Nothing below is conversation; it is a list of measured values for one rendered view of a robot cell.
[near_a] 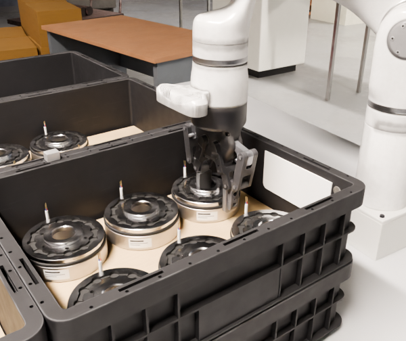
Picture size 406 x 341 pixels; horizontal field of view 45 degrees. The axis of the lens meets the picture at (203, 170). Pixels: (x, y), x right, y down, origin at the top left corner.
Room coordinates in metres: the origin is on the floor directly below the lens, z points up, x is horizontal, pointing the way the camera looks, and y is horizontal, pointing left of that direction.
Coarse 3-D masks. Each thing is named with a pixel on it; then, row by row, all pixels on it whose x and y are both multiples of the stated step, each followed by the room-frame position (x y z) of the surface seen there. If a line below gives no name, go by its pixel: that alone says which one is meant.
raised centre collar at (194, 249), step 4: (200, 244) 0.49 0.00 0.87; (204, 244) 0.49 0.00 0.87; (188, 248) 0.48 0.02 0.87; (192, 248) 0.48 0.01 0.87; (196, 248) 0.48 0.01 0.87; (200, 248) 0.48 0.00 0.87; (204, 248) 0.48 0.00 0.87; (184, 252) 0.47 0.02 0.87; (188, 252) 0.47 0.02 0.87; (192, 252) 0.47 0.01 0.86; (196, 252) 0.48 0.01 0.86; (184, 256) 0.46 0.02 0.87
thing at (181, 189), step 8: (184, 176) 0.68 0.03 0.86; (192, 176) 0.68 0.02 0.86; (216, 176) 0.68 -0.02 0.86; (176, 184) 0.65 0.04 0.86; (184, 184) 0.65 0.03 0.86; (176, 192) 0.63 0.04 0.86; (184, 192) 0.63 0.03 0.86; (192, 192) 0.63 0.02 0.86; (184, 200) 0.60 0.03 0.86; (192, 200) 0.60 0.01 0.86; (200, 200) 0.61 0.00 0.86; (208, 200) 0.60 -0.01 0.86; (216, 200) 0.60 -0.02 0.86
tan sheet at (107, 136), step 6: (132, 126) 0.97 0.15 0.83; (108, 132) 0.94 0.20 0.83; (114, 132) 0.94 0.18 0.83; (120, 132) 0.94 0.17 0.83; (126, 132) 0.94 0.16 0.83; (132, 132) 0.94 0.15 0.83; (138, 132) 0.94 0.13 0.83; (90, 138) 0.91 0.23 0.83; (96, 138) 0.91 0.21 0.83; (102, 138) 0.91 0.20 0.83; (108, 138) 0.91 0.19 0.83; (114, 138) 0.91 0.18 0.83; (90, 144) 0.88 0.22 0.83; (30, 156) 0.82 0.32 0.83
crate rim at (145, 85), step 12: (96, 84) 0.95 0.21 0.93; (108, 84) 0.96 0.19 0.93; (144, 84) 0.95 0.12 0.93; (24, 96) 0.87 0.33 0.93; (36, 96) 0.87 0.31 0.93; (48, 96) 0.88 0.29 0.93; (144, 132) 0.69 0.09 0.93; (156, 132) 0.69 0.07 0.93; (96, 144) 0.65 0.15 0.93; (108, 144) 0.65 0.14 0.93; (60, 156) 0.60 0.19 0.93; (0, 168) 0.57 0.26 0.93; (12, 168) 0.57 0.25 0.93
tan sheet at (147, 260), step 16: (240, 192) 0.68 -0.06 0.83; (240, 208) 0.63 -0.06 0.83; (256, 208) 0.63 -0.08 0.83; (192, 224) 0.59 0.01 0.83; (208, 224) 0.59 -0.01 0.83; (224, 224) 0.59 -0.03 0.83; (176, 240) 0.55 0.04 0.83; (112, 256) 0.51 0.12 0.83; (128, 256) 0.51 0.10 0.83; (144, 256) 0.51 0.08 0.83; (96, 272) 0.48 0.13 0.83; (48, 288) 0.45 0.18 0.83; (64, 288) 0.45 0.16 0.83; (64, 304) 0.42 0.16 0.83
